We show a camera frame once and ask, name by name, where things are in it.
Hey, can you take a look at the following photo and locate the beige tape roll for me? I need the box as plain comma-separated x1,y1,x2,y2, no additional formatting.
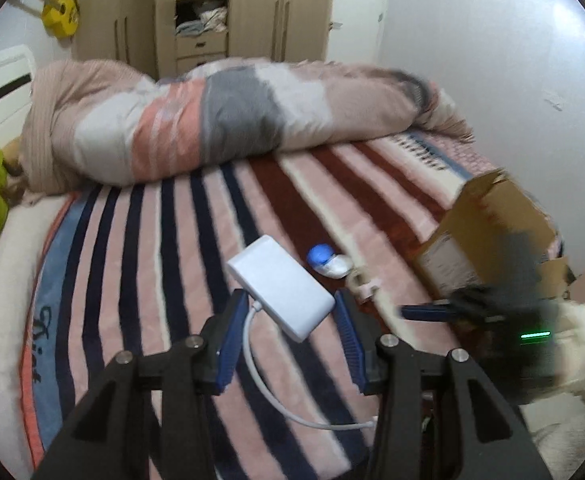
345,268,380,304

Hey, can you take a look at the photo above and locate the white adapter with cable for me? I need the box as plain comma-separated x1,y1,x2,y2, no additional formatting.
227,235,377,431

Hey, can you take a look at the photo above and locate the white right sleeve forearm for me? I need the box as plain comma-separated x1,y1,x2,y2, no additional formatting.
521,300,585,479

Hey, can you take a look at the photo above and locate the cardboard box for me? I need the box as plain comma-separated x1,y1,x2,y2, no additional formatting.
413,170,568,298

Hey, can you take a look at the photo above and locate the striped bed blanket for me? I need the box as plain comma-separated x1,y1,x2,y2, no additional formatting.
21,132,491,479

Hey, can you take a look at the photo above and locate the white pillow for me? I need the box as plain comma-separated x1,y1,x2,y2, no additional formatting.
0,196,67,479

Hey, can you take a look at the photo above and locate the pink grey patchwork duvet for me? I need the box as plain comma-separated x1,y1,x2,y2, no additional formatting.
19,58,473,195

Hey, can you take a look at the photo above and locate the white door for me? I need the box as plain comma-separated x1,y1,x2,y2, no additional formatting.
326,0,388,64

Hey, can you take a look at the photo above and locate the folded clothes pile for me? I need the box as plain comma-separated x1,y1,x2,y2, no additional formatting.
175,6,228,37

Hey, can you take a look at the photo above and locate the wooden wardrobe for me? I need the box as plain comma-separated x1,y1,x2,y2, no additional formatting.
73,0,332,78

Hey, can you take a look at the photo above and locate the white bed headboard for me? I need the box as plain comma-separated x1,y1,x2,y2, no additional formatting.
0,46,36,148

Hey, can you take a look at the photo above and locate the yellow ukulele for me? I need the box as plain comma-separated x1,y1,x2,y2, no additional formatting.
40,0,80,40

